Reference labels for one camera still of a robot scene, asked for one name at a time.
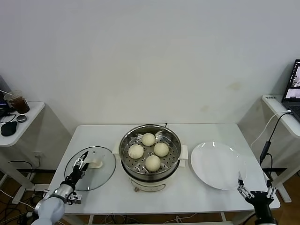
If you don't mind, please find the white side table with label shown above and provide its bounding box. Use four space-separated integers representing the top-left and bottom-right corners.
261 94 300 203

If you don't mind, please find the black floor cable loop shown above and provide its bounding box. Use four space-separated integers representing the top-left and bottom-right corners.
8 160 36 195

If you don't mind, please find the white round plate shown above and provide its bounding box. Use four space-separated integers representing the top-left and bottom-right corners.
190 141 248 190

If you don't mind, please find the white steamed baozi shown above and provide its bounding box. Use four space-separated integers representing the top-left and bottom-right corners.
128 144 144 159
145 155 162 172
153 142 170 157
141 133 156 147

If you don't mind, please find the black computer mouse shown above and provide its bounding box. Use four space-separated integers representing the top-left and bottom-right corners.
0 121 19 137

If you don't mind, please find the black cable with adapter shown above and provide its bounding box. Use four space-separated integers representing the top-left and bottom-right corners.
259 109 293 183

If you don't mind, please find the glass lid cream handle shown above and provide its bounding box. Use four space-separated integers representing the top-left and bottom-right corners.
63 146 117 192

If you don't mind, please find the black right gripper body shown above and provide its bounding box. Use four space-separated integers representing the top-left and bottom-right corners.
248 191 274 218

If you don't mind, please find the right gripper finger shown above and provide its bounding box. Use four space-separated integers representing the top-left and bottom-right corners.
267 177 278 199
237 172 253 200

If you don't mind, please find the cream electric cooking pot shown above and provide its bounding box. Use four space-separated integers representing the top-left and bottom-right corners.
113 152 188 193

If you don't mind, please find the thin black desk cable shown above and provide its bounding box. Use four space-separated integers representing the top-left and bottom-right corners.
0 112 17 124

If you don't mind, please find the plastic cup iced coffee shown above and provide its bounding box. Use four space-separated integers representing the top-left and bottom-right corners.
3 90 30 114

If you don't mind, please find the white side table rounded corner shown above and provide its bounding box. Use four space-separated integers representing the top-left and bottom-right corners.
0 101 45 204

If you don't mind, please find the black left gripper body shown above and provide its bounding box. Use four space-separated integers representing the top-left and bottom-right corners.
68 166 85 186

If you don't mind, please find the white charging cable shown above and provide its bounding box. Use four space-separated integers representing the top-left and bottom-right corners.
250 110 293 147

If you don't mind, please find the dark laptop purple glow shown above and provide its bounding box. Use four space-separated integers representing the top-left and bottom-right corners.
0 75 15 118

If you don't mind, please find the stainless steel steamer basket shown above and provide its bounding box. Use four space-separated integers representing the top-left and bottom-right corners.
112 124 188 176

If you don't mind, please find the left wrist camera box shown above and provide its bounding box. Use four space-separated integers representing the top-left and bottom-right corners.
69 193 83 205

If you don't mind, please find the laptop with lit screen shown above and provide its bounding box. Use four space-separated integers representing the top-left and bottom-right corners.
281 59 300 114

